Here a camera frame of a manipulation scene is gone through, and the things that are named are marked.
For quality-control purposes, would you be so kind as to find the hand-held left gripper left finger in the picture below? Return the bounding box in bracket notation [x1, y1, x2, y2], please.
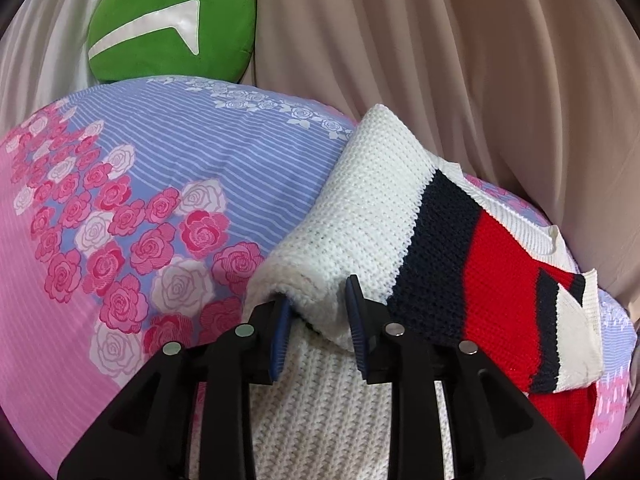
[57, 297, 294, 480]

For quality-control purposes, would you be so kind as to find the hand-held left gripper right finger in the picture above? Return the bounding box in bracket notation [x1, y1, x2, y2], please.
[344, 274, 586, 480]

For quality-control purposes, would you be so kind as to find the white knit sweater with stripes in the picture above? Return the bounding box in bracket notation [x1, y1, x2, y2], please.
[185, 104, 604, 480]

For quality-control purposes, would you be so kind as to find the floral pink and blue bedsheet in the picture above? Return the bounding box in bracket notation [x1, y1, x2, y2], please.
[0, 75, 639, 480]

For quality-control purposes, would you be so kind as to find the beige curtain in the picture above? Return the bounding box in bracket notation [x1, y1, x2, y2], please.
[245, 0, 640, 311]

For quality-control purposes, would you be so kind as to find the green cushion with white mark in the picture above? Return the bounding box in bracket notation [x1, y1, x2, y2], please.
[87, 0, 260, 84]

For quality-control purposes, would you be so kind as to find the white curtain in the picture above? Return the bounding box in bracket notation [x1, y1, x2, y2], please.
[0, 0, 151, 131]

